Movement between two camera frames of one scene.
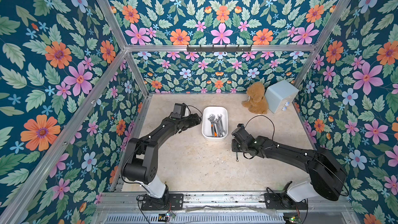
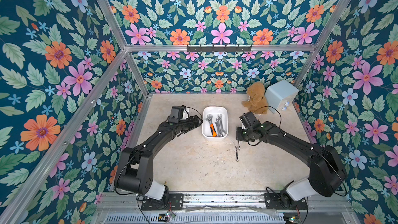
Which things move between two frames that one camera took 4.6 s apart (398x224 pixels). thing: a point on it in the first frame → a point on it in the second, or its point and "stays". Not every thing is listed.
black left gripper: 192,122 stays
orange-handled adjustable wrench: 211,117 stays
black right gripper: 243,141 → 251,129
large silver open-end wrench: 222,131 stays
